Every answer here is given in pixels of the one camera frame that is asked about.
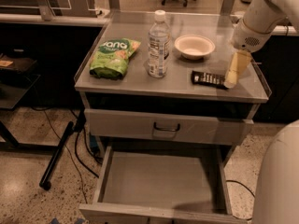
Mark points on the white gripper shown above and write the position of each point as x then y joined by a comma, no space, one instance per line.
246,38

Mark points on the black rxbar chocolate bar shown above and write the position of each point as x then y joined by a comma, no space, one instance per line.
208,79

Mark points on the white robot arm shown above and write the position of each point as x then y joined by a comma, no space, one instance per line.
277,191

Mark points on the grey metal drawer cabinet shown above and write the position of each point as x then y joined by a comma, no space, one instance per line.
173,94

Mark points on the closed grey top drawer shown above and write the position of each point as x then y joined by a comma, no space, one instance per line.
193,129

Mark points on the open grey middle drawer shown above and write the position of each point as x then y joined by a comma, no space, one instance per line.
179,186

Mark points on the white paper bowl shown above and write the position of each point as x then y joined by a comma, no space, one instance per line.
194,47

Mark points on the clear plastic water bottle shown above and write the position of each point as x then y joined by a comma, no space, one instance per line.
159,45

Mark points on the green chip bag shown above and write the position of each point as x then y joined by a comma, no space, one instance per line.
112,57

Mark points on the dark side table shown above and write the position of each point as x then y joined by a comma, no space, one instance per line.
16,79

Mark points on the black stand leg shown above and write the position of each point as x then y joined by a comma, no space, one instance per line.
70,128

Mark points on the black drawer handle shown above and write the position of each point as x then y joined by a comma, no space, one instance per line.
165,129

